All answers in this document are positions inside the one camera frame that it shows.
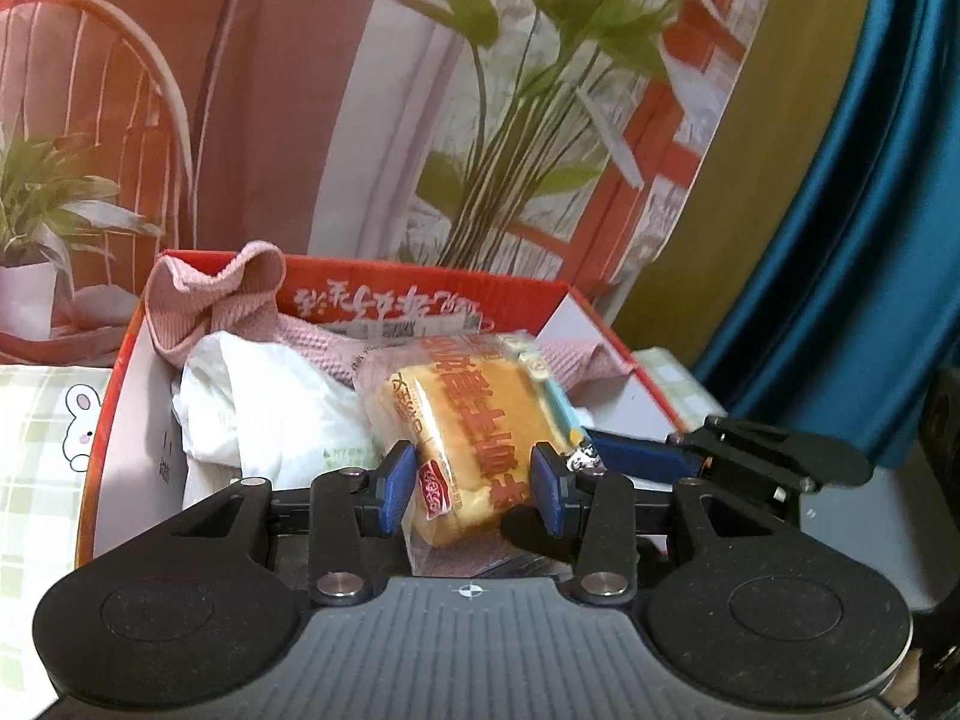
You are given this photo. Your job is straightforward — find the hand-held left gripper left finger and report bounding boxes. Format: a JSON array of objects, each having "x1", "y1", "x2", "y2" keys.
[{"x1": 169, "y1": 439, "x2": 417, "y2": 608}]

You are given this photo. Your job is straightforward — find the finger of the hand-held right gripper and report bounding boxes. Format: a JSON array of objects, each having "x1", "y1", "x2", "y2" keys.
[{"x1": 583, "y1": 416, "x2": 875, "y2": 518}]

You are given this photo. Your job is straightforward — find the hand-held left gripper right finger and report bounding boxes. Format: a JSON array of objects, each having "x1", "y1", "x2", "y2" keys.
[{"x1": 529, "y1": 444, "x2": 773, "y2": 608}]

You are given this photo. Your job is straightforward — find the yellow bread packet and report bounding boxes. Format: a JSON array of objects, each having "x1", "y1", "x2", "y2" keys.
[{"x1": 356, "y1": 334, "x2": 593, "y2": 578}]

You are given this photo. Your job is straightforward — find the red cardboard box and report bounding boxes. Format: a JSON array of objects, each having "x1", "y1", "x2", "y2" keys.
[{"x1": 75, "y1": 249, "x2": 728, "y2": 571}]

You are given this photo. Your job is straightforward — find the light blue packet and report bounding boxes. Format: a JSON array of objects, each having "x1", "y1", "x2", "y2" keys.
[{"x1": 551, "y1": 379, "x2": 597, "y2": 455}]

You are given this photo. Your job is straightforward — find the white plastic bag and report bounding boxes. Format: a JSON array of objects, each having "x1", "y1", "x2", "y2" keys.
[{"x1": 171, "y1": 331, "x2": 383, "y2": 488}]

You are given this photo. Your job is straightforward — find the pink knitted towel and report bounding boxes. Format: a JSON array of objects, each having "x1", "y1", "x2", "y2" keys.
[{"x1": 142, "y1": 240, "x2": 635, "y2": 395}]

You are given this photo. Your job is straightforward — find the blue curtain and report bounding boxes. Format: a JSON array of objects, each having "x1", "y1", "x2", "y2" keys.
[{"x1": 690, "y1": 0, "x2": 960, "y2": 470}]

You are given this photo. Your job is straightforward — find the checked printed tablecloth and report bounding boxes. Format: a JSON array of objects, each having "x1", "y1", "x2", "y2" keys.
[{"x1": 0, "y1": 349, "x2": 728, "y2": 713}]

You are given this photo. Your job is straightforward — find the wall poster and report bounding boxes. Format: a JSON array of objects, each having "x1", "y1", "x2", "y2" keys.
[{"x1": 0, "y1": 0, "x2": 788, "y2": 368}]

